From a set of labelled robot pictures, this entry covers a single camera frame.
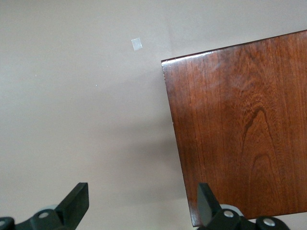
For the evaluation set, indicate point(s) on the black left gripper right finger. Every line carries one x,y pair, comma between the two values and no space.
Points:
207,208

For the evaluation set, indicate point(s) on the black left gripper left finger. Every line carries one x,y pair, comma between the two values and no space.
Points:
72,208

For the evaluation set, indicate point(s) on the dark wooden drawer cabinet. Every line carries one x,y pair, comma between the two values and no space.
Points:
239,119

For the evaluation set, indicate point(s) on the small grey tape patch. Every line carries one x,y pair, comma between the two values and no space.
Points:
137,44

